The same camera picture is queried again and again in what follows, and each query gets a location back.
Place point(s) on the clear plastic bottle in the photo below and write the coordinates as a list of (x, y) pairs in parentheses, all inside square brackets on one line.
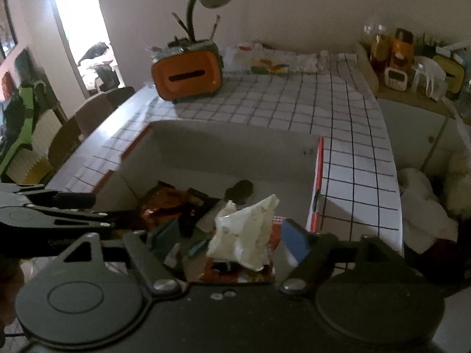
[(466, 95)]

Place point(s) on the white wrapper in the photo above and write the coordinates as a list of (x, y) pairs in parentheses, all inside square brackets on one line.
[(243, 235)]

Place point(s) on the white red snack packet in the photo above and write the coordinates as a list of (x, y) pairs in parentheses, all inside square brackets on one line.
[(208, 224)]

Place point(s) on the orange teal tissue box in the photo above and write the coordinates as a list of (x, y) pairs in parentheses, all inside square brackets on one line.
[(187, 73)]

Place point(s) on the amber bottle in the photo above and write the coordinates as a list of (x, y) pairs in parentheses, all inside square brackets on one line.
[(378, 53)]

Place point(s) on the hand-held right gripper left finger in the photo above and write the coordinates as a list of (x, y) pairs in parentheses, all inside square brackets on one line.
[(165, 237)]

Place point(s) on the clear glass jar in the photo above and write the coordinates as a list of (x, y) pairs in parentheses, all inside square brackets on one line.
[(375, 31)]

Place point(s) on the dark wall picture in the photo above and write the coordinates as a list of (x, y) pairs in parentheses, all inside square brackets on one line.
[(8, 29)]

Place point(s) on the white cabinet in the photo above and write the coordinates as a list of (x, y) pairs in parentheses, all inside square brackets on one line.
[(408, 128)]

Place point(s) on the green black cloth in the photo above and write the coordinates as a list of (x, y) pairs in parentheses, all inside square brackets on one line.
[(22, 125)]

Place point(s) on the white checked tablecloth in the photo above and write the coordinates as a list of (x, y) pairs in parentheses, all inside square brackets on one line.
[(294, 106)]

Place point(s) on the dark shiny snack wrapper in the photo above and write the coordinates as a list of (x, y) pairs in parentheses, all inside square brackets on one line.
[(187, 224)]

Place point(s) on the yellow white corrugated panel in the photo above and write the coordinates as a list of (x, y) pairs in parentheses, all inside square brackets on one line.
[(33, 169)]

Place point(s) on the orange bottle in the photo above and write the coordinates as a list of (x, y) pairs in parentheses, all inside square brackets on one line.
[(399, 51)]

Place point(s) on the white kitchen timer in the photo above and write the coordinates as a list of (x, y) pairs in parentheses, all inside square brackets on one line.
[(395, 78)]

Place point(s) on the red cardboard box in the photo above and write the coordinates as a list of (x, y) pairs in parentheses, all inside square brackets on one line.
[(228, 154)]

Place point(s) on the wooden chair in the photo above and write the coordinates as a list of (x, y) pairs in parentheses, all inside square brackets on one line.
[(62, 147)]

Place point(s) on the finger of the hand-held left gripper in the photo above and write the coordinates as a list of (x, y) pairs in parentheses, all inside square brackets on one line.
[(62, 199), (92, 217)]

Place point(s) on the white printed plastic bag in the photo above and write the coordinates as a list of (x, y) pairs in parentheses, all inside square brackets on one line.
[(272, 60)]

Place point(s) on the dark red foil snack packet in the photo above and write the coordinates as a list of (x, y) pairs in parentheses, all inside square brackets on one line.
[(165, 200)]

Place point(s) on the white fluffy bundle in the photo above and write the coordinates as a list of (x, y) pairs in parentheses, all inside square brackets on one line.
[(423, 206)]

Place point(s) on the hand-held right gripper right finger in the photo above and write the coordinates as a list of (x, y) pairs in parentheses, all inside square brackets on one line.
[(296, 242)]

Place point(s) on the clear plastic cup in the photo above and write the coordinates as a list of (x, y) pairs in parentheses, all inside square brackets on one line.
[(427, 77)]

